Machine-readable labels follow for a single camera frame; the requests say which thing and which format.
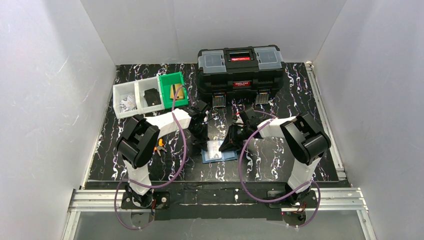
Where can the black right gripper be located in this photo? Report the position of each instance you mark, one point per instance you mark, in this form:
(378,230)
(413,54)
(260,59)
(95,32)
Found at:
(236,134)

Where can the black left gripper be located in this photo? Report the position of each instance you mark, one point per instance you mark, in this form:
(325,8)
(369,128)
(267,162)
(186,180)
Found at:
(201,133)

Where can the blue leather card holder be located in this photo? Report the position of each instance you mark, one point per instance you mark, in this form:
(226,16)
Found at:
(227,156)

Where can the patterned card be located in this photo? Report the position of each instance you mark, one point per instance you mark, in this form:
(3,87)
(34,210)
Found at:
(213,152)

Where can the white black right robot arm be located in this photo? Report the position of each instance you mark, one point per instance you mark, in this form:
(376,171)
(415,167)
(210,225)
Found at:
(306,139)

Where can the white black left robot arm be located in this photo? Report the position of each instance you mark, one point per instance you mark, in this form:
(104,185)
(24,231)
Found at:
(140,136)

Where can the gold card in green bin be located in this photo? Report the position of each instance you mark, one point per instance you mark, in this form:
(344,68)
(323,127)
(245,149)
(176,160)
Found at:
(177,91)

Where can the black card in white bin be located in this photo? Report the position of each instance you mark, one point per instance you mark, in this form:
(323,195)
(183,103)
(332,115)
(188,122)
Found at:
(152,97)

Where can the white bin with black card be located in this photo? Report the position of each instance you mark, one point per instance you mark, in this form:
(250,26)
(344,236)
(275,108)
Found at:
(140,87)

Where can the patterned cards in white bin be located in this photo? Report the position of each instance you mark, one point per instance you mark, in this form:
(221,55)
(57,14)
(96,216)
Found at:
(128,103)

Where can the white bin with patterned cards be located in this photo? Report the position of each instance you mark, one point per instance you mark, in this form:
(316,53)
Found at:
(119,91)

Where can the green plastic bin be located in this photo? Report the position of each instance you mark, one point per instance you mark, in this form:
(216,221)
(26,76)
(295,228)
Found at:
(169,84)

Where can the black toolbox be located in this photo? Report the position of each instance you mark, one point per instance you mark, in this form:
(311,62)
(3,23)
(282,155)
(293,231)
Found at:
(255,73)

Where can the yellow black handled pliers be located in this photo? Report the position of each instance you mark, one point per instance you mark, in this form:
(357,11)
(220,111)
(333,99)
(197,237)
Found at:
(159,148)

